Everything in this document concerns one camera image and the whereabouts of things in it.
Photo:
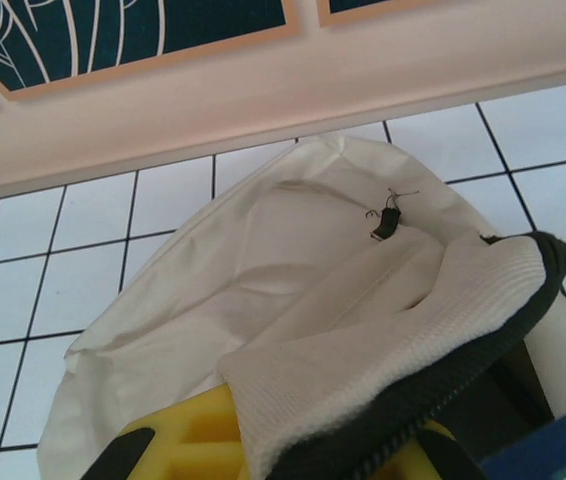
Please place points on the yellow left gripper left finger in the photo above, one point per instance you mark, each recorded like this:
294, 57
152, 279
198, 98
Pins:
198, 440

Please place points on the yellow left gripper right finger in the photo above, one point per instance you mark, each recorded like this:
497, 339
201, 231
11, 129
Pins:
440, 437

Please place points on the blue book with gold pattern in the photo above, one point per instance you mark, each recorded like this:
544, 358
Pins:
553, 440

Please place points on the cream canvas backpack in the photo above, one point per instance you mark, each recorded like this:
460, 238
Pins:
213, 280

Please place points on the dark panel gold circle leaves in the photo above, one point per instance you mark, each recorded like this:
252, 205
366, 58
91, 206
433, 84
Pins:
138, 35

